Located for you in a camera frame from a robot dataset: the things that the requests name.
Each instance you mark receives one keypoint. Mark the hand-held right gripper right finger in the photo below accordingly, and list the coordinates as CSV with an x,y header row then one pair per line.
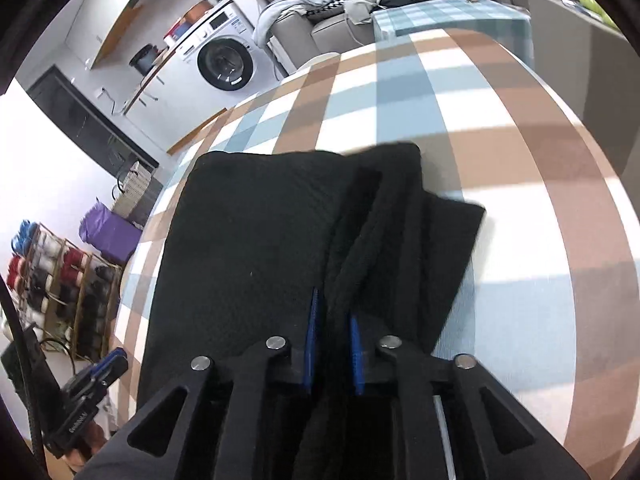
x,y
356,362

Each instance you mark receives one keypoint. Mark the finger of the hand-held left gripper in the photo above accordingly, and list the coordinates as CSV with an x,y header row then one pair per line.
x,y
111,355
114,370

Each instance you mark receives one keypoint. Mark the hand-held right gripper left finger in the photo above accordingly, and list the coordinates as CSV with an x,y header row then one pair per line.
x,y
312,345

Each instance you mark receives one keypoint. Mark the black knit sweater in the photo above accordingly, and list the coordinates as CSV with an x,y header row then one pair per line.
x,y
250,240

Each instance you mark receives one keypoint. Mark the person's left hand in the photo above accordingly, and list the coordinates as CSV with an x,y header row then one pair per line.
x,y
90,445

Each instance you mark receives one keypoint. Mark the purple bag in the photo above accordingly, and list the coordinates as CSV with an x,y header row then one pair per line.
x,y
107,235

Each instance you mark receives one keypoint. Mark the woven laundry basket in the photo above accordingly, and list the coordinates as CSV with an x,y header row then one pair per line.
x,y
132,192

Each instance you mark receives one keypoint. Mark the checked tablecloth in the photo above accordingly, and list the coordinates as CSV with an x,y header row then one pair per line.
x,y
500,185

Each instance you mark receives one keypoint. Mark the black tall cabinet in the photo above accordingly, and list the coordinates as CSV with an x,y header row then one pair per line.
x,y
85,120

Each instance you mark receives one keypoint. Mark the white base cabinet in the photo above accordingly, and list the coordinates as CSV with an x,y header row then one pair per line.
x,y
160,120

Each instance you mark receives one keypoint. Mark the white washing machine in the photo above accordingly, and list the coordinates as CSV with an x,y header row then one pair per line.
x,y
225,65

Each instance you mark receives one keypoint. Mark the black pot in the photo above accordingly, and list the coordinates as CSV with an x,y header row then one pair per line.
x,y
143,60

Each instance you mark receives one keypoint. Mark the grey sofa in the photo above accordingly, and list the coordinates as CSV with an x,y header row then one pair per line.
x,y
295,35

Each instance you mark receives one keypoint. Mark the pale grey garment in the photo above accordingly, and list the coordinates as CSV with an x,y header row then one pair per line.
x,y
280,15

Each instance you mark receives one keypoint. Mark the grey cloth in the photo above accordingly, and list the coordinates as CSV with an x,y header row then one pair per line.
x,y
367,2

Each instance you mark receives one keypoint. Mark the light blue checked cloth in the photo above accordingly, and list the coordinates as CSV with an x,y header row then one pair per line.
x,y
450,22

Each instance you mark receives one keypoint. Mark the white wall cabinet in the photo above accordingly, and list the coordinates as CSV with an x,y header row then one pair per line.
x,y
115,5

